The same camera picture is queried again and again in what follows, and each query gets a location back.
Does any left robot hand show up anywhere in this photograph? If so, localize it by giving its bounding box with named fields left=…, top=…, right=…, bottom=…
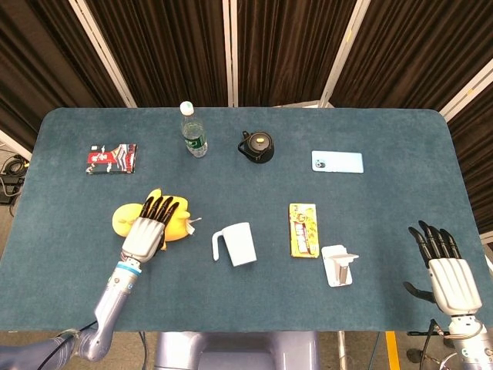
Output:
left=121, top=194, right=180, bottom=265

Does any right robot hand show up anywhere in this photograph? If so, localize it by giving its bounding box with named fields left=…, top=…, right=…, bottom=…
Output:
left=403, top=220, right=483, bottom=318

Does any yellow plush duck toy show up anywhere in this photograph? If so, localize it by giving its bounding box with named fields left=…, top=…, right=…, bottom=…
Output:
left=112, top=187, right=203, bottom=252

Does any lavender robot base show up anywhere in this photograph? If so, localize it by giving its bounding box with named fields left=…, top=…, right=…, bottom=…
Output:
left=153, top=331, right=321, bottom=370

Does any red patterned flat box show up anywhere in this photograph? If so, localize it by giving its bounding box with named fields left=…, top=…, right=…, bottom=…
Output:
left=85, top=143, right=138, bottom=177

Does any white plastic mug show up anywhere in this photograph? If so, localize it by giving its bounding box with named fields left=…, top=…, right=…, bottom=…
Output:
left=211, top=221, right=258, bottom=267

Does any clear plastic water bottle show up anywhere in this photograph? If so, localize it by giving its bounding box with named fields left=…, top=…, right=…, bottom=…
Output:
left=179, top=100, right=209, bottom=159

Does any blue felt table mat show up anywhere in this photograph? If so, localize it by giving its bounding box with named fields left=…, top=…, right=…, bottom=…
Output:
left=0, top=106, right=493, bottom=334

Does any black teapot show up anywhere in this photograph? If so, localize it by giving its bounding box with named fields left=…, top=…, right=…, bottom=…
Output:
left=236, top=130, right=276, bottom=164

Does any yellow snack box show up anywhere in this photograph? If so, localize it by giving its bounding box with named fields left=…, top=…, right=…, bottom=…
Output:
left=288, top=203, right=320, bottom=259

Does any light blue smartphone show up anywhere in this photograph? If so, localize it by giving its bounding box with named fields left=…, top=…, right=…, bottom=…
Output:
left=310, top=150, right=364, bottom=175

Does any black power adapter with cables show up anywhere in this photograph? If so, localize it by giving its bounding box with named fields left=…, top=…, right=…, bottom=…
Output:
left=0, top=152, right=30, bottom=205

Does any white folding screen frame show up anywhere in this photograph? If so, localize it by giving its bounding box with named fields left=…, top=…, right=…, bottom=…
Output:
left=222, top=0, right=240, bottom=108

